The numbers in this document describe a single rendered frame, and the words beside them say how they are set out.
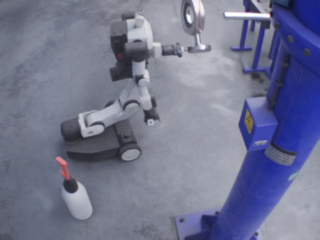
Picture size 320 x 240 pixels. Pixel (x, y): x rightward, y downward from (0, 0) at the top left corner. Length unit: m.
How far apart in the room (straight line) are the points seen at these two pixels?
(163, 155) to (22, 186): 1.39
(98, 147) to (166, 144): 0.63
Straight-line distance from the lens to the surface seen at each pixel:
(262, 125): 1.26
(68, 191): 2.57
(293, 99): 1.22
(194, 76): 3.93
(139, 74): 2.47
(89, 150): 3.08
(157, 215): 2.92
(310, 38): 1.01
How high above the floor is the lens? 2.66
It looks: 50 degrees down
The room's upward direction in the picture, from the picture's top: 1 degrees clockwise
